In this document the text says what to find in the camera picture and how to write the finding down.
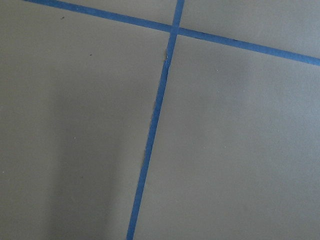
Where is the blue tape line crosswise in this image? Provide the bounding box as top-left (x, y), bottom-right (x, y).
top-left (30, 0), bottom-right (320, 66)

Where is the blue tape line lengthwise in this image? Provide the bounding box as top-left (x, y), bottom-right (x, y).
top-left (125, 0), bottom-right (185, 240)

